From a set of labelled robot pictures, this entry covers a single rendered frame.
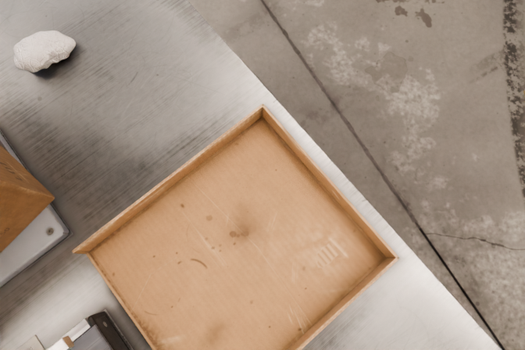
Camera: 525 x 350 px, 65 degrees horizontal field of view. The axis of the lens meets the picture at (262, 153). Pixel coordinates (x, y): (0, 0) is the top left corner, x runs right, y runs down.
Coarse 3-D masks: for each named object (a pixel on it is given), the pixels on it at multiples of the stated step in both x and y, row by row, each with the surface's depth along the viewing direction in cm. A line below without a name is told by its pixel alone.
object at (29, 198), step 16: (0, 160) 48; (16, 160) 54; (0, 176) 43; (16, 176) 47; (32, 176) 53; (0, 192) 43; (16, 192) 45; (32, 192) 48; (48, 192) 52; (0, 208) 45; (16, 208) 47; (32, 208) 50; (0, 224) 47; (16, 224) 50; (0, 240) 49
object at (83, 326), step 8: (104, 312) 51; (88, 320) 47; (96, 320) 47; (104, 320) 49; (72, 328) 47; (80, 328) 46; (88, 328) 47; (104, 328) 48; (112, 328) 50; (64, 336) 46; (72, 336) 46; (104, 336) 46; (112, 336) 48; (120, 336) 50; (112, 344) 47; (120, 344) 49
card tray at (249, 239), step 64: (256, 128) 57; (192, 192) 55; (256, 192) 55; (320, 192) 55; (128, 256) 53; (192, 256) 53; (256, 256) 53; (320, 256) 53; (384, 256) 53; (192, 320) 51; (256, 320) 51; (320, 320) 50
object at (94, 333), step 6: (90, 330) 46; (96, 330) 46; (84, 336) 46; (90, 336) 46; (96, 336) 46; (102, 336) 46; (78, 342) 46; (84, 342) 46; (90, 342) 46; (96, 342) 46; (102, 342) 46; (108, 342) 46; (72, 348) 46; (78, 348) 46; (84, 348) 46; (90, 348) 46; (96, 348) 46; (102, 348) 46; (108, 348) 46
